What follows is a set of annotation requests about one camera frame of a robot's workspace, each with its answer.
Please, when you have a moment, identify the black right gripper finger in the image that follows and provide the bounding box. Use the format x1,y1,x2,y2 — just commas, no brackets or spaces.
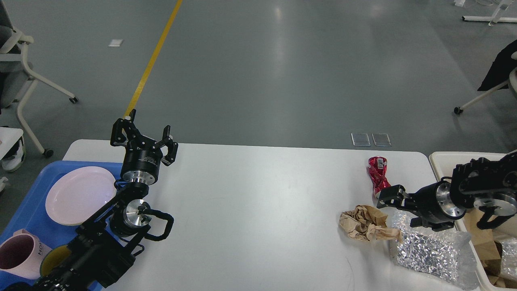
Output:
376,185,416,211
410,217,455,232

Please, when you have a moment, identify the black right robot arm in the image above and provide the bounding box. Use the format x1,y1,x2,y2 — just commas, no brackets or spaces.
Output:
376,153,517,232

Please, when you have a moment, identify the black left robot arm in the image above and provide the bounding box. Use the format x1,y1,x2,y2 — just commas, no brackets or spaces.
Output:
5,109,179,291

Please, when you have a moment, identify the pink plastic plate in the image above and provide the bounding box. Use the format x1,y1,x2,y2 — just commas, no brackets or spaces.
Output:
45,166,116,226

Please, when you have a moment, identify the crumpled brown paper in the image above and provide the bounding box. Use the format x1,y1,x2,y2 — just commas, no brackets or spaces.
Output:
338,205,403,243

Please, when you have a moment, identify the white chair at left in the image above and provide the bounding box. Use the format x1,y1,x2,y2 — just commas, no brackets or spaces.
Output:
0,2,79,157

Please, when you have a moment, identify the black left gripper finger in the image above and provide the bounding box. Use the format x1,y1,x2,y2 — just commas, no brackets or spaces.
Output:
156,125,179,167
109,109,146,151

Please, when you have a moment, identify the crumpled silver foil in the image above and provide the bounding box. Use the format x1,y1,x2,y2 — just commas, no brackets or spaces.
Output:
389,210,480,291

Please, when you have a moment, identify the dark green mug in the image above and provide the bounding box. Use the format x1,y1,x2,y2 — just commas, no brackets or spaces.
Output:
39,245,72,278

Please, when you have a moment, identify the pink mug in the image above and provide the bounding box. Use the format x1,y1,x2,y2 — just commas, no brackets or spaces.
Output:
0,229,53,280

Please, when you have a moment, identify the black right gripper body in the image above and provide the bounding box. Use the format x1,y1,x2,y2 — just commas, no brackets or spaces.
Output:
410,181,467,221

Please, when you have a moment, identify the white side table corner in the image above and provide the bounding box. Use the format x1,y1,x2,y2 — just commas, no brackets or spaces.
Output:
0,127,24,160

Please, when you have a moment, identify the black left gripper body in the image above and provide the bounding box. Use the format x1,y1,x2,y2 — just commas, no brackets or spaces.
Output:
120,148,163,186

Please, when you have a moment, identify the beige plastic bin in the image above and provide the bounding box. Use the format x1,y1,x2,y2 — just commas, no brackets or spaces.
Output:
429,152,516,291

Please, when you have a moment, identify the red snack wrapper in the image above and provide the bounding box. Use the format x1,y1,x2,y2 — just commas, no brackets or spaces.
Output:
367,156,392,199

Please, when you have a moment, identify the white chair frame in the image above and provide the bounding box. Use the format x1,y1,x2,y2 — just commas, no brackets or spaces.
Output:
453,0,517,115

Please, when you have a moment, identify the brown paper bag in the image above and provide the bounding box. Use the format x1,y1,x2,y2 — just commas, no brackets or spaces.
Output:
463,209,502,277

